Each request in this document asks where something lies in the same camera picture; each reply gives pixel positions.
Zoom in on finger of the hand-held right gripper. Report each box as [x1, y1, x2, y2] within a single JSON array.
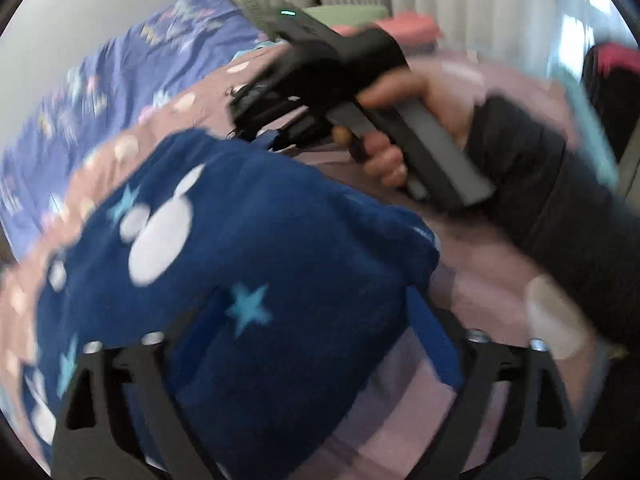
[[227, 80, 291, 153]]

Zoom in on pink folded clothes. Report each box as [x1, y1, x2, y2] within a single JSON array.
[[332, 14, 443, 51]]

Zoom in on green pillow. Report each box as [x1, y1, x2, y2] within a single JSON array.
[[302, 4, 391, 26]]

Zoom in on pink polka-dot blanket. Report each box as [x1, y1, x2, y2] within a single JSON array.
[[0, 45, 621, 480]]

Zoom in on person's right hand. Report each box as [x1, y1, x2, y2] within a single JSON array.
[[332, 62, 486, 191]]

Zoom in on white curtain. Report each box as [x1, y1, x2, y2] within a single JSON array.
[[250, 0, 626, 111]]

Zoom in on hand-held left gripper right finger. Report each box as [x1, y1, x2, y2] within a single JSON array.
[[405, 287, 583, 480]]

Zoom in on black and pink bag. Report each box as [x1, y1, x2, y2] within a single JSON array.
[[582, 42, 640, 161]]

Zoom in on blue fleece pajama top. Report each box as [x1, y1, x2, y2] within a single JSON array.
[[30, 130, 466, 480]]

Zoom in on purple tree-print sheet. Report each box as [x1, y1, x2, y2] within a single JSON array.
[[0, 0, 271, 261]]

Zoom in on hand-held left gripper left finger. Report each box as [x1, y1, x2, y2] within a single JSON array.
[[50, 331, 226, 480]]

